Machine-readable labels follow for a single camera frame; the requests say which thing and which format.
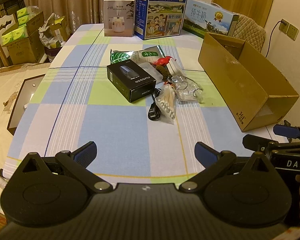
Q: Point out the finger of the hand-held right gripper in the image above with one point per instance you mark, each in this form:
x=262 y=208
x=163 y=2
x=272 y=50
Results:
x=255 y=142
x=285 y=130

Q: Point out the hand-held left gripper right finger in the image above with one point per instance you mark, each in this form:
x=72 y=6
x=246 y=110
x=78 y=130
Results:
x=205 y=152

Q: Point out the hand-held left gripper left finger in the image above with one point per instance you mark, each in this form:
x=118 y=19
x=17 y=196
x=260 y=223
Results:
x=86 y=152

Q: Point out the cotton swab bag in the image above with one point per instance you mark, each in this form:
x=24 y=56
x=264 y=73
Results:
x=166 y=102

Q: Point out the clear plastic bag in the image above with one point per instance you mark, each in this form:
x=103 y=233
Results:
x=187 y=90

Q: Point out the brown cardboard box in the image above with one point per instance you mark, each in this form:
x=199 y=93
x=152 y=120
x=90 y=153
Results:
x=235 y=80

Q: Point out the black shaver box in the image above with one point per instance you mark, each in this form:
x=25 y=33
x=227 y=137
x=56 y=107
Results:
x=132 y=80

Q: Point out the brown round scrubber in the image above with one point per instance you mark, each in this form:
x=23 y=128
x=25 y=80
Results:
x=162 y=71

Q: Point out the red toy bird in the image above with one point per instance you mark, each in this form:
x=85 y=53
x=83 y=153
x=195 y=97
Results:
x=162 y=61

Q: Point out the green silver tea packet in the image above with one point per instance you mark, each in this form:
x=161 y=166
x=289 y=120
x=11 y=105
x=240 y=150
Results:
x=140 y=55

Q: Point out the dark brown tray box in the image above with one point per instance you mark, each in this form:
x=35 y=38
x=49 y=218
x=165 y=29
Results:
x=22 y=100

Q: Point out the cream bed sheet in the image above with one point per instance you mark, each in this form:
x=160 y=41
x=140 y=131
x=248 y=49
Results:
x=2 y=100

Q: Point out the quilted chair back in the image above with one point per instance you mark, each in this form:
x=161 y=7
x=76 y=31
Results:
x=252 y=32

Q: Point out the waste bin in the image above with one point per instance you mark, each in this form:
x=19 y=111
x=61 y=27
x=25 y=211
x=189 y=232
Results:
x=52 y=53

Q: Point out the large cardboard storage box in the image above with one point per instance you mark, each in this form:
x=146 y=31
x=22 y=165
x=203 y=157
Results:
x=27 y=47

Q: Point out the small open cardboard box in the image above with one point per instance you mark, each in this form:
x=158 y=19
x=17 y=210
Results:
x=61 y=28

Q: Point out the light blue milk carton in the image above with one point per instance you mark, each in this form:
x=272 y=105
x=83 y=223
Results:
x=207 y=17

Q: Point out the stack of green tissue packs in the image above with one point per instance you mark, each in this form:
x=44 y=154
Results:
x=17 y=33

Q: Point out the white humidifier box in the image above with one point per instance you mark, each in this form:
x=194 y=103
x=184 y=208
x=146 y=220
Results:
x=118 y=17

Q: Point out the tall blue milk carton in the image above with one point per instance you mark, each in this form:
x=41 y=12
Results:
x=162 y=12

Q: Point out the brown curtain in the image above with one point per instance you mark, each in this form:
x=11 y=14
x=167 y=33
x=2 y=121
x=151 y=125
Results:
x=77 y=0

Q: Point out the white carved chair back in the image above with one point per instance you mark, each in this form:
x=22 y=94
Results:
x=0 y=25

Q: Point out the beige wall socket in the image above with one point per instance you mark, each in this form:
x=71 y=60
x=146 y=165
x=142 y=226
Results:
x=293 y=32

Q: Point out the wall socket with plug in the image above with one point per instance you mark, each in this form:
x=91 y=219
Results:
x=284 y=26

